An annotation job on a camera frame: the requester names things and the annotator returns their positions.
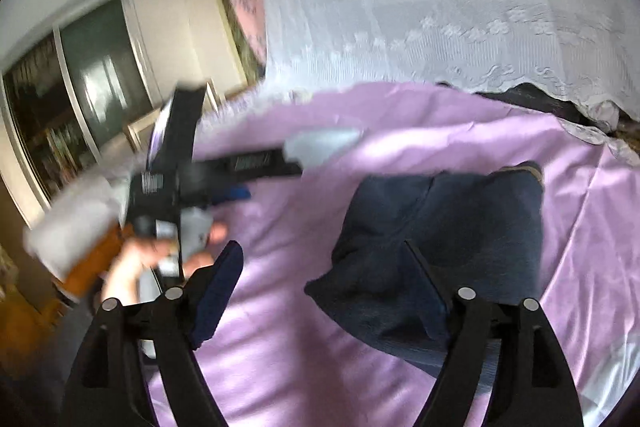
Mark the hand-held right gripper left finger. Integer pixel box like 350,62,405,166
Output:
59,239,245,427

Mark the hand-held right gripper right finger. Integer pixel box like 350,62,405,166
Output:
402,239,585,427

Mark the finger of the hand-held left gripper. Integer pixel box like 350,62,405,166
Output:
200,184,252,210
192,126,363,182

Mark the navy blue small garment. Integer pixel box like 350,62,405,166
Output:
304,161,547,380

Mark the person's left hand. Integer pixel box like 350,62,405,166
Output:
101,222,229,304

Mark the purple bed sheet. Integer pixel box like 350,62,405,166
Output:
144,82,640,427

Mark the glass door bookcase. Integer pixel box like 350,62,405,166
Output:
0,0,157,210

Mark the white lace cloth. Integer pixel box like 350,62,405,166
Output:
250,0,637,134

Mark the dark patterned cloth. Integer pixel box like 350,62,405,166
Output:
435,79,593,126

